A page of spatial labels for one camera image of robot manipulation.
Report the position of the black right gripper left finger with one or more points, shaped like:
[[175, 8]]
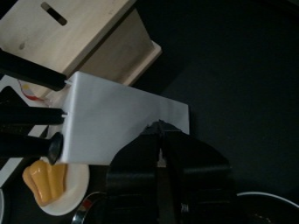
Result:
[[134, 172]]

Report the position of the silver metal pot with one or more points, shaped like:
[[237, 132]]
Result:
[[86, 205]]

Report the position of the white paper sheet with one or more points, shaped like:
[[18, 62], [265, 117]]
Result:
[[113, 122]]

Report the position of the wooden box with slot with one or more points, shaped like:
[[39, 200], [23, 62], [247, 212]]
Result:
[[78, 40]]

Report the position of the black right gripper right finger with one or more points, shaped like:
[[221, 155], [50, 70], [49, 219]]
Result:
[[194, 175]]

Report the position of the white plate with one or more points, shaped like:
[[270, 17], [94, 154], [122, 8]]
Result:
[[73, 189]]

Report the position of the yellow toy food slice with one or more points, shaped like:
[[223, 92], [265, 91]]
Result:
[[46, 180]]

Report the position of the black pan with white rim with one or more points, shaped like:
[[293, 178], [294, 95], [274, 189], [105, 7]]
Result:
[[269, 208]]

